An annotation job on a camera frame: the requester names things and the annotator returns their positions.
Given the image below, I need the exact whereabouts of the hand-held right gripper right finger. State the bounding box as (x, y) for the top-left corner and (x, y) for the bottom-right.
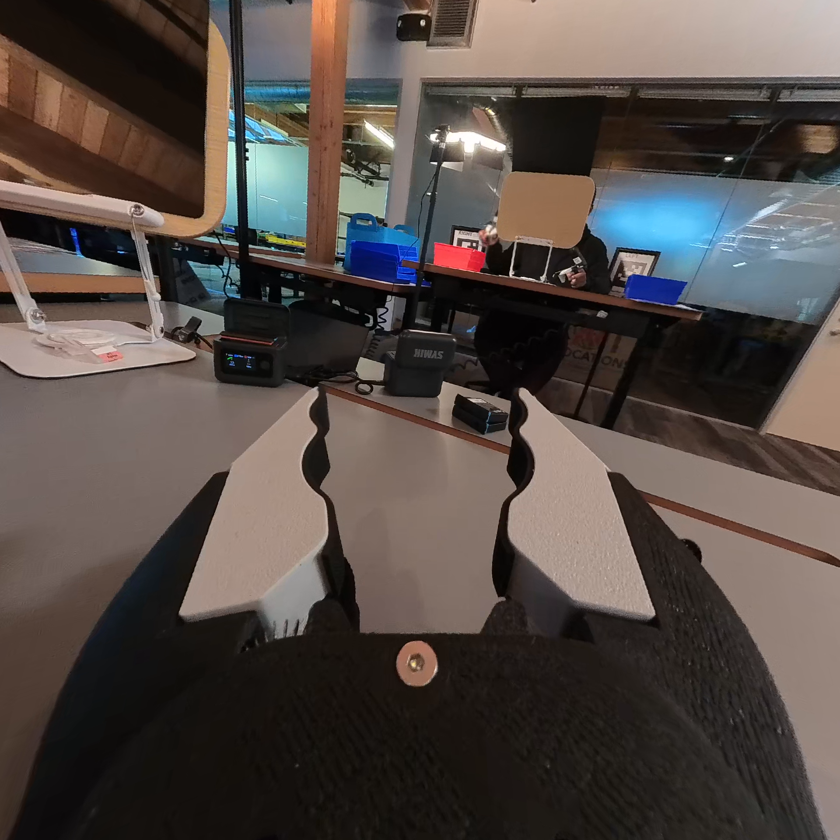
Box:
(491, 386), (658, 634)

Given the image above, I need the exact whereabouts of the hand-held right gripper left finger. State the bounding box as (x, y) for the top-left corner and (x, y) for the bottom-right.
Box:
(177, 385), (361, 636)

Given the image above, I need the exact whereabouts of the black charger with screen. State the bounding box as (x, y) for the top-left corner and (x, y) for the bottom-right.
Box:
(213, 298), (291, 388)

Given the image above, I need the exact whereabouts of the black charging case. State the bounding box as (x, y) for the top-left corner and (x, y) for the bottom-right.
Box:
(382, 330), (458, 399)

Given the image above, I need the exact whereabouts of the wooden top desk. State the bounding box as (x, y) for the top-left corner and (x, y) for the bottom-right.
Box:
(177, 236), (434, 312)
(402, 259), (704, 431)

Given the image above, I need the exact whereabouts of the small clear case pink label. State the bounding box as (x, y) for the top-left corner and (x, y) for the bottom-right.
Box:
(62, 338), (126, 364)

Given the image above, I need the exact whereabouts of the blue plastic bin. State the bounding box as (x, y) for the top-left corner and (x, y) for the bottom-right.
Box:
(625, 274), (689, 307)

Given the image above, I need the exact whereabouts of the stack of blue bins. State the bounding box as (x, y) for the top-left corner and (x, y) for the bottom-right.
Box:
(343, 239), (421, 284)

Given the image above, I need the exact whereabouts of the red plastic bin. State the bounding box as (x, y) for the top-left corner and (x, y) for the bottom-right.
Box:
(433, 242), (488, 272)

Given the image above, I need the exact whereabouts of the black light tripod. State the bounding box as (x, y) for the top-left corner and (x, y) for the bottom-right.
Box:
(410, 123), (468, 332)

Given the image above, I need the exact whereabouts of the black stand pole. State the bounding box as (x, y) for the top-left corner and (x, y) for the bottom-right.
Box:
(228, 0), (255, 299)

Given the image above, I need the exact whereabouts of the wooden rimmed panel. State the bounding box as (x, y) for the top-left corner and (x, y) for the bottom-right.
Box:
(0, 0), (232, 240)

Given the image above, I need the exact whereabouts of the black camera battery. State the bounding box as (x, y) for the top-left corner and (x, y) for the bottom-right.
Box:
(451, 407), (508, 436)
(454, 394), (510, 422)

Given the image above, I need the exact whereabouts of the thin black cable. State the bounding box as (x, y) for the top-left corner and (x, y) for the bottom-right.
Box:
(289, 369), (376, 396)

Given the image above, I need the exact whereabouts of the small white wire stand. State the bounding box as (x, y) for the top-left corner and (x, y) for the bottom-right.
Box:
(511, 235), (557, 284)

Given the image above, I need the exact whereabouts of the blue handled tote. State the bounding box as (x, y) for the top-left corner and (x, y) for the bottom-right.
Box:
(346, 212), (418, 248)

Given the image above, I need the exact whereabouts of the wooden post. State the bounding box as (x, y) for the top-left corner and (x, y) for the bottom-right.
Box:
(305, 0), (350, 263)

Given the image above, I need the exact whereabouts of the grey wall vent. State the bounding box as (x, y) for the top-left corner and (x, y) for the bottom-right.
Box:
(427, 0), (480, 49)

